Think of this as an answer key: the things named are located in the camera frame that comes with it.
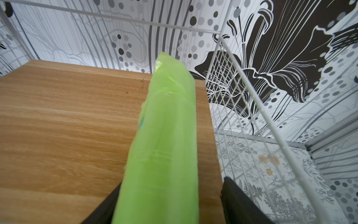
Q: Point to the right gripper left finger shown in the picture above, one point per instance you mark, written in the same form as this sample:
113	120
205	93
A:
104	212

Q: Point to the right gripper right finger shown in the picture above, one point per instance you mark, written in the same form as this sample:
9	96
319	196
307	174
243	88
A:
238	207

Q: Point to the green trash bag roll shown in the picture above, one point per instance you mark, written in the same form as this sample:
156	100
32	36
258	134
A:
161	183

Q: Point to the white wire wooden shelf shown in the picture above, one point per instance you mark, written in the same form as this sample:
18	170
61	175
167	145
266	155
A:
75	74

